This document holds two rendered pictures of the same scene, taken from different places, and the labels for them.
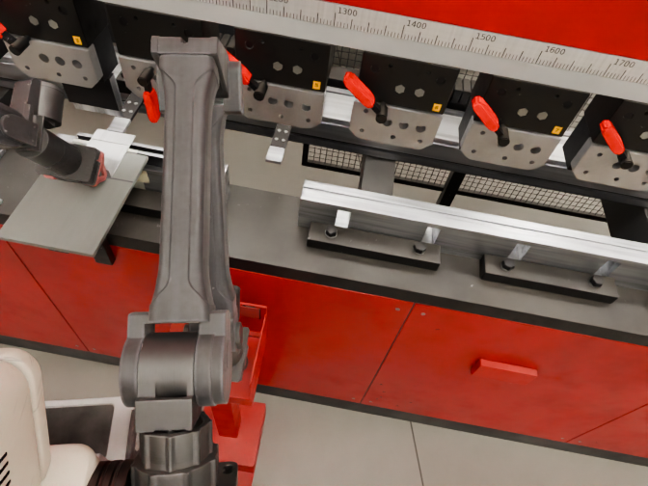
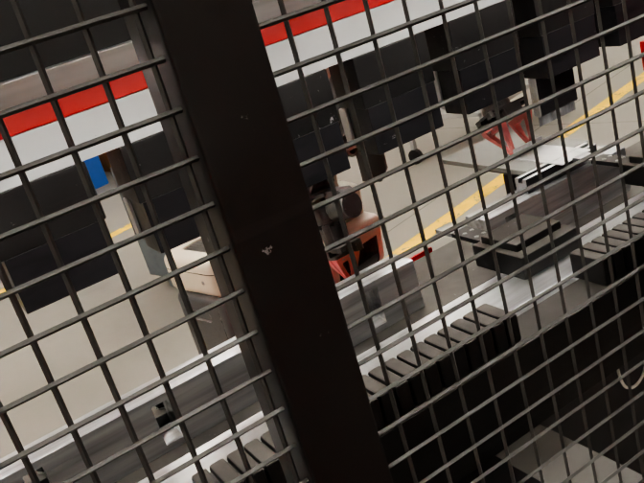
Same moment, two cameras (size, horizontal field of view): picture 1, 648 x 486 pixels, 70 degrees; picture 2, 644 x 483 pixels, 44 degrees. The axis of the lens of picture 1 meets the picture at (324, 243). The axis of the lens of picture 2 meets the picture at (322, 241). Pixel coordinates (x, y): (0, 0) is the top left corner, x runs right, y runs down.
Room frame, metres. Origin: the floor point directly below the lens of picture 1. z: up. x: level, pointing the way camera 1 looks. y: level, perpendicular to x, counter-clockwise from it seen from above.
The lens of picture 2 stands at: (1.83, -0.65, 1.54)
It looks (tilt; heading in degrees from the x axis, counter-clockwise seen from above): 20 degrees down; 153
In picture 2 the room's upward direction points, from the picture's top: 16 degrees counter-clockwise
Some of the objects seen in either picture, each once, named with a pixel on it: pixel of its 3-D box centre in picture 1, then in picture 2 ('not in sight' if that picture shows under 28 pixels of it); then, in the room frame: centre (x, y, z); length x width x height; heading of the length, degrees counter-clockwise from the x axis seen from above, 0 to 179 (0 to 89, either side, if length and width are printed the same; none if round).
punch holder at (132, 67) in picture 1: (170, 48); (472, 57); (0.70, 0.32, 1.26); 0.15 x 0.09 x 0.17; 90
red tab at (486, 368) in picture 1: (503, 372); not in sight; (0.54, -0.53, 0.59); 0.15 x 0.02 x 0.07; 90
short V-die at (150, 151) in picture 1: (122, 149); (557, 167); (0.70, 0.47, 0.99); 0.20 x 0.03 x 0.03; 90
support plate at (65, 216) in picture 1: (78, 194); (512, 152); (0.55, 0.49, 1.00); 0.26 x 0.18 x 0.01; 0
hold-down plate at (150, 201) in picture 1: (128, 200); not in sight; (0.64, 0.45, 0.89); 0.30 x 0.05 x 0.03; 90
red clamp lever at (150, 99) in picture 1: (151, 95); not in sight; (0.64, 0.34, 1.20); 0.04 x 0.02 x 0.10; 0
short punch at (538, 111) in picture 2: (93, 93); (554, 94); (0.70, 0.49, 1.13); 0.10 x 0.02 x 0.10; 90
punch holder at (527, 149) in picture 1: (516, 113); (175, 179); (0.69, -0.28, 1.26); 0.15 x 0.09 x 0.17; 90
